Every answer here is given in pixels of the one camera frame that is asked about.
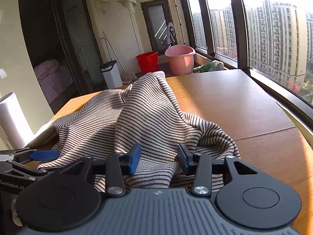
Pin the dark sliding door frame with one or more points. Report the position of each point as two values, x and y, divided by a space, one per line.
71 61

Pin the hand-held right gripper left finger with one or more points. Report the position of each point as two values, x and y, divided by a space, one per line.
134 159

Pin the white wall holder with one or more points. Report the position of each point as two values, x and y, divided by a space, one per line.
2 74

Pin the white trash bin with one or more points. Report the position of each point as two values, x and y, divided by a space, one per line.
111 78

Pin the red plastic bucket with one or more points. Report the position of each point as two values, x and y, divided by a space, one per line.
146 62

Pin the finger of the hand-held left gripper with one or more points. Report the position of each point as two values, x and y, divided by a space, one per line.
24 170
46 154

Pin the white standing appliance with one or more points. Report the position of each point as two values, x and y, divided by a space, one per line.
12 120

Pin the striped knit garment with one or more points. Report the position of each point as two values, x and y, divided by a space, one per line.
146 117

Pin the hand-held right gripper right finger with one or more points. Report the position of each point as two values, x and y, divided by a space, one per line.
183 159

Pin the long wooden pole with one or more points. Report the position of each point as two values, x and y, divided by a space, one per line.
177 14

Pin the pink plastic basin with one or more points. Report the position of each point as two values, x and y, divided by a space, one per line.
179 62

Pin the pink bedding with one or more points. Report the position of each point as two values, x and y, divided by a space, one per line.
49 76

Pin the grey hanging rag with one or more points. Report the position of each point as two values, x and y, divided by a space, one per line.
171 33

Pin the black window frame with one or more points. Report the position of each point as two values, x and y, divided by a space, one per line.
242 29

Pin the green knitted cloth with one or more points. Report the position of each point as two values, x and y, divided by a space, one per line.
207 66

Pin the small dark framed window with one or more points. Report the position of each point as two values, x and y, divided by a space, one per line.
154 19

